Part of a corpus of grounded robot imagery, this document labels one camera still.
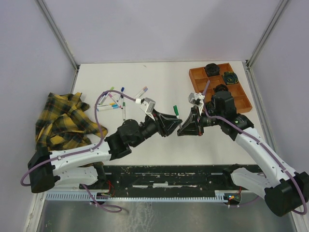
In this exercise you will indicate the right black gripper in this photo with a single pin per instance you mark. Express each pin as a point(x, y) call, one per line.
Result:
point(190, 127)

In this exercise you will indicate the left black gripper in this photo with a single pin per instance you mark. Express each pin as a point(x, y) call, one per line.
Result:
point(165, 124)

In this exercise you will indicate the green pen cap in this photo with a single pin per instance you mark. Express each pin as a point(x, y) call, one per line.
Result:
point(175, 108)

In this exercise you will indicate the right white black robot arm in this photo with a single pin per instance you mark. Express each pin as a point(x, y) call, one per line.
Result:
point(282, 187)

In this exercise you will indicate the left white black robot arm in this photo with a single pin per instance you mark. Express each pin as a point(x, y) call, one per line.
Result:
point(47, 169)

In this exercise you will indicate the dark green rolled sock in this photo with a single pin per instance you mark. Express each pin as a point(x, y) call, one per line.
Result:
point(209, 107)

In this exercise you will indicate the pastel purple highlighter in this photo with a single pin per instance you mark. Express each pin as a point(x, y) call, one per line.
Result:
point(141, 92)

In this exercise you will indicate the black orange rolled sock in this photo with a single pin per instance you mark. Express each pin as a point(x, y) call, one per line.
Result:
point(220, 87)

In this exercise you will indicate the orange compartment tray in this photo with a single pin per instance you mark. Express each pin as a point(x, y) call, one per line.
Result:
point(199, 80)

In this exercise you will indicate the black rolled sock top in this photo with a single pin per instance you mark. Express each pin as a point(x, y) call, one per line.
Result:
point(212, 69)

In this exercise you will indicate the green blue rolled sock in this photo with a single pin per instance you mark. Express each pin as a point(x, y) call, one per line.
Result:
point(230, 78)

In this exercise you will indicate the yellow capped highlighter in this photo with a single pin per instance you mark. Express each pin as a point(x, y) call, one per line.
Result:
point(105, 104)

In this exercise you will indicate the yellow plaid cloth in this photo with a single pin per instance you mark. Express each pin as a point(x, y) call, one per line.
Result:
point(63, 123)

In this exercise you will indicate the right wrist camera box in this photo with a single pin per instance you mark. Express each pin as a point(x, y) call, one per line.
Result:
point(197, 99)

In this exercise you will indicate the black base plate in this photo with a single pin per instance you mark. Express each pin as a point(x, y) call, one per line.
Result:
point(163, 180)

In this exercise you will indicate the white cable duct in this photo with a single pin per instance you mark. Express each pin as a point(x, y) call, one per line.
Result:
point(84, 196)

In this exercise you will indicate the left aluminium frame post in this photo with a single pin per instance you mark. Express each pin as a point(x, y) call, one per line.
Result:
point(57, 32)

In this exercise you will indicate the aluminium frame post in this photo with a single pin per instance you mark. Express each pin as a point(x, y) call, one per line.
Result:
point(279, 11)
point(57, 32)

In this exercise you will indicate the right aluminium frame post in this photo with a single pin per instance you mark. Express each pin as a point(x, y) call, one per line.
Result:
point(279, 11)

